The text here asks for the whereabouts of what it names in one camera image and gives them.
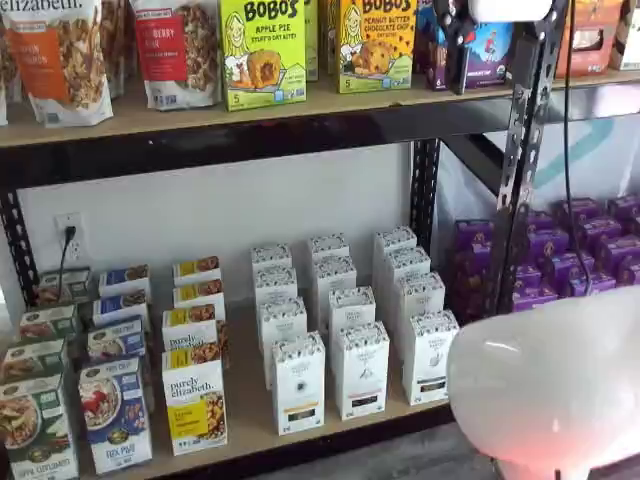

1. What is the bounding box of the green cereal box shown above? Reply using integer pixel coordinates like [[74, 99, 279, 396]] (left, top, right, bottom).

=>
[[0, 372, 80, 480], [0, 338, 69, 386], [18, 304, 80, 346], [35, 268, 94, 309]]

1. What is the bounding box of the yellow Purely Elizabeth box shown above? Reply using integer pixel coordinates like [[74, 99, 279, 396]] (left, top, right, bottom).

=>
[[172, 278, 226, 311], [172, 256, 222, 286], [161, 303, 230, 354], [161, 342, 229, 457]]

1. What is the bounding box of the red Purely Elizabeth granola bag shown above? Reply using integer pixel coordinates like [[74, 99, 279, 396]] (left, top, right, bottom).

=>
[[130, 0, 224, 111]]

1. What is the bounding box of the purple kids snack bar box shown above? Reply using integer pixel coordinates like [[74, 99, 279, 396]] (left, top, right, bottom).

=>
[[416, 0, 516, 92]]

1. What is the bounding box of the orange Purely Elizabeth granola bag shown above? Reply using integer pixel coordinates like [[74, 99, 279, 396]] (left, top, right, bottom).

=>
[[0, 0, 115, 127]]

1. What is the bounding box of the white box yellow strip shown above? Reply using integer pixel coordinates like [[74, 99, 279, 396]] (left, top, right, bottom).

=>
[[249, 243, 294, 274], [253, 266, 299, 306], [257, 297, 309, 390], [271, 332, 326, 436]]

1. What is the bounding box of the thin black hanging cable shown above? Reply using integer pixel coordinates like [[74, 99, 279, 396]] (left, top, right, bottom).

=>
[[562, 0, 594, 296]]

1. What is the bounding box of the particle board shelf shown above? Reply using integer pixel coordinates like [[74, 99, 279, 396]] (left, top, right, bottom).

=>
[[552, 64, 640, 92], [74, 239, 457, 476], [0, 69, 512, 149]]

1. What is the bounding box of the white box pink strip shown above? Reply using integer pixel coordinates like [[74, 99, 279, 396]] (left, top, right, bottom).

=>
[[335, 321, 391, 421], [307, 233, 351, 266], [328, 286, 377, 374], [313, 256, 358, 321]]

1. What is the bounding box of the white wall outlet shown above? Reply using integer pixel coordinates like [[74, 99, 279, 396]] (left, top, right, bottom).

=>
[[53, 212, 84, 262]]

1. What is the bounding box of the yellow Bobo's peanut butter box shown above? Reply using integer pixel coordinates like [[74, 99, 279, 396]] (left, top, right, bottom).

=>
[[337, 0, 417, 95]]

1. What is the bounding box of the blue Flax Plus cereal box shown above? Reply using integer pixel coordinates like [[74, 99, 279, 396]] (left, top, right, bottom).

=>
[[98, 264, 151, 299], [78, 357, 154, 475], [87, 315, 147, 364], [92, 288, 150, 326]]

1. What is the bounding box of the orange snack box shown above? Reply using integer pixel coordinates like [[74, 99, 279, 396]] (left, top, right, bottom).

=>
[[554, 0, 626, 79]]

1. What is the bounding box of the green Bobo's apple pie box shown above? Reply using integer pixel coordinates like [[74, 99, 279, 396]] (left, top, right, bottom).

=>
[[302, 0, 320, 83], [218, 0, 307, 112]]

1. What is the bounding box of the white granola bag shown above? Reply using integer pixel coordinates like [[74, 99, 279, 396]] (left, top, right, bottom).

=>
[[0, 49, 10, 126]]

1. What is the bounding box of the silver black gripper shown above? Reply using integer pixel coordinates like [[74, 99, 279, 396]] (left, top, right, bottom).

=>
[[432, 0, 476, 96]]

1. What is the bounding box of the white snack box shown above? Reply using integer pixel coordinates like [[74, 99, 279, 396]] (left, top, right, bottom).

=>
[[608, 0, 640, 71]]

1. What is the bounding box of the black metal shelf rack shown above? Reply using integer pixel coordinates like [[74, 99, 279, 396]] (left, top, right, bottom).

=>
[[0, 0, 569, 480], [549, 79, 640, 126]]

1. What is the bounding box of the black plug with cable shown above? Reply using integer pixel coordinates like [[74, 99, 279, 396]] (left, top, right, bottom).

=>
[[57, 225, 78, 301]]

